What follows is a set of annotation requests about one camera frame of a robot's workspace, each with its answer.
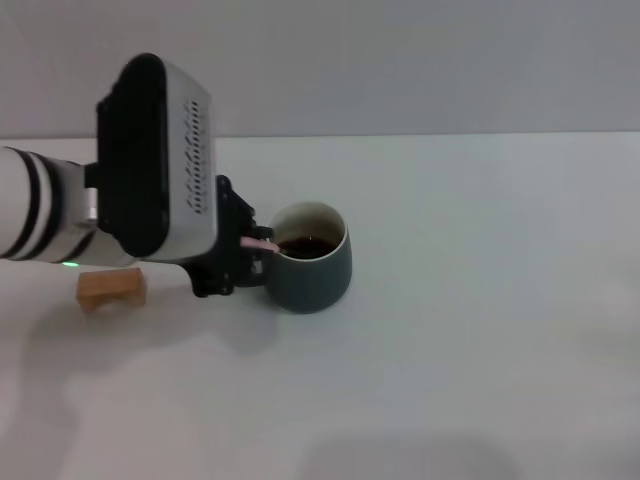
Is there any dark coffee liquid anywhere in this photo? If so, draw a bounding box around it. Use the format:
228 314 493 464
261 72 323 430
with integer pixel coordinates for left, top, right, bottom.
279 236 342 262

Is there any pink handled metal spoon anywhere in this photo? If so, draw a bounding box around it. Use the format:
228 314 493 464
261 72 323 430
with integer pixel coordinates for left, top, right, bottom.
240 236 301 254

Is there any light wooden arch block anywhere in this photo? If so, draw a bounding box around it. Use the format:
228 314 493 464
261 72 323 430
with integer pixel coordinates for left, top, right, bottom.
76 267 148 315

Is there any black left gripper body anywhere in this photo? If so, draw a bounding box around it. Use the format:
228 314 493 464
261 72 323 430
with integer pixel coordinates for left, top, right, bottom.
184 174 257 299

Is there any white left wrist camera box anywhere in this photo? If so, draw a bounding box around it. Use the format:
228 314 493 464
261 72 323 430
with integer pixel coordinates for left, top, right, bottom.
94 52 219 264

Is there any dark grey ceramic mug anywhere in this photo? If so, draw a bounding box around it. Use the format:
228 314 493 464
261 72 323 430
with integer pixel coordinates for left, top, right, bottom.
263 200 353 316

